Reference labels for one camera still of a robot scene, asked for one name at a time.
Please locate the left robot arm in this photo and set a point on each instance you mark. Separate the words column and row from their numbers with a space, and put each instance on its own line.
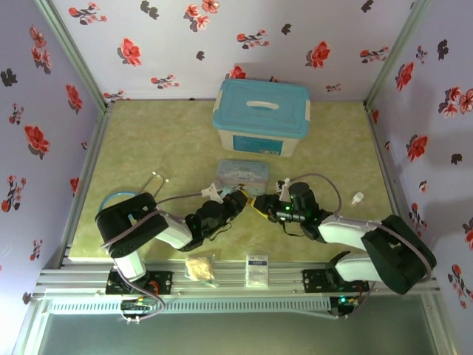
column 129, row 222

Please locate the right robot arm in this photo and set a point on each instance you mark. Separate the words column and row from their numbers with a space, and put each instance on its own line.
column 391, row 251

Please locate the clear blue packet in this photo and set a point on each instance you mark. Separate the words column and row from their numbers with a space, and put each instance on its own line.
column 242, row 173

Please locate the bag of cotton balls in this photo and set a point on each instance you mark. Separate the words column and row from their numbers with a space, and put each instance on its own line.
column 199, row 269

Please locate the white gauze packet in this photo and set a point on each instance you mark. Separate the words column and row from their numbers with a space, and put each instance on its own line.
column 257, row 270

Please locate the small white bottle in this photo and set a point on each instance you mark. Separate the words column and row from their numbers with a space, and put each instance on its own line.
column 357, row 198

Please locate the white storage box blue lid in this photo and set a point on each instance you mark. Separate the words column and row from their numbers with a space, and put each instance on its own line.
column 260, row 111

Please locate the stethoscope with blue tube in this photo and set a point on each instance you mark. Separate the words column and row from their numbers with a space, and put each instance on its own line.
column 119, row 193

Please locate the green circuit board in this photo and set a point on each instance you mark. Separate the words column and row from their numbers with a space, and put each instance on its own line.
column 136, row 305

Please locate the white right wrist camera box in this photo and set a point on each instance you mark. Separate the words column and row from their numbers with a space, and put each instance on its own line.
column 284, row 190

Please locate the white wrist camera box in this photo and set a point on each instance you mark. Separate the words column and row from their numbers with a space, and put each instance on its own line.
column 211, row 191
column 284, row 190

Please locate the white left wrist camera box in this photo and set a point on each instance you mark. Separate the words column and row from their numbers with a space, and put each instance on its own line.
column 211, row 191

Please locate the aluminium frame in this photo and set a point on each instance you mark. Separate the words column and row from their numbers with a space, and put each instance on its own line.
column 236, row 275

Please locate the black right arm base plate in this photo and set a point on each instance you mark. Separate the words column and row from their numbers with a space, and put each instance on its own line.
column 314, row 281

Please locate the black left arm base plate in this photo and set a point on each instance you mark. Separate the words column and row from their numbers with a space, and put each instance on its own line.
column 159, row 283

